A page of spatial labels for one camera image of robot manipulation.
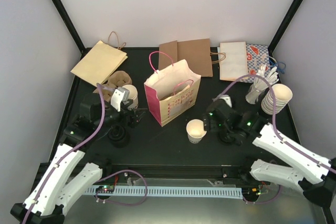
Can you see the white paper bag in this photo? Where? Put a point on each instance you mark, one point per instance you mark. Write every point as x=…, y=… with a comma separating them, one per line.
x=232, y=60

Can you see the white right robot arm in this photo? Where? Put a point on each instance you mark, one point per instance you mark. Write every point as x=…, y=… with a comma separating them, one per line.
x=306, y=172

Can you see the white perforated front rail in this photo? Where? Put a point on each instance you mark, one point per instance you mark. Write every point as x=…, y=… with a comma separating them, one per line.
x=165, y=191

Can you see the white paper coffee cup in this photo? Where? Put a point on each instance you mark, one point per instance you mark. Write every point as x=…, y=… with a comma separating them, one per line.
x=133, y=95

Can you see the stack of paper cups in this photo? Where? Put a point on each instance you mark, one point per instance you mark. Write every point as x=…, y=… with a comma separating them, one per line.
x=283, y=94

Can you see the tan paper bag with handles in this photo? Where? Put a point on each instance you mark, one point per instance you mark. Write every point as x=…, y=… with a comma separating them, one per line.
x=100, y=62

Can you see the brown pulp cup carrier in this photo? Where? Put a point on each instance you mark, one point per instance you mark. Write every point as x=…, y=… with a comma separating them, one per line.
x=117, y=79

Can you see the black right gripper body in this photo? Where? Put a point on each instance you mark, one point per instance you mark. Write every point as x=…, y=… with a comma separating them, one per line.
x=214, y=127

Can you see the red blue patterned bag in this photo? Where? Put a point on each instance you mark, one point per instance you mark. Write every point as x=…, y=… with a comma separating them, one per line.
x=258, y=55

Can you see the cake print paper bag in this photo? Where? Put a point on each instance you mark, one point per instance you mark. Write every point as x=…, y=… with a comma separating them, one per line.
x=171, y=91

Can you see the stack of black lids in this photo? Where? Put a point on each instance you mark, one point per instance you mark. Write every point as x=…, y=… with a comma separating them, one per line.
x=118, y=136

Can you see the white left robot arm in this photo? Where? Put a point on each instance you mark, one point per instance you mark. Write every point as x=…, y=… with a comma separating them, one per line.
x=56, y=191

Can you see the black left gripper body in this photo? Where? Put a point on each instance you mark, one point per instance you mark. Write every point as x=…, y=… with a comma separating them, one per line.
x=124, y=120

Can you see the brown kraft paper bag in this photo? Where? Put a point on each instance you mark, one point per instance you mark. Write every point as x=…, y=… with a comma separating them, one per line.
x=197, y=53

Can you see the white plastic cutlery bunch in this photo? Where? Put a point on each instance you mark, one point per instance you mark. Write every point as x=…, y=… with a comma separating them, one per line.
x=259, y=86

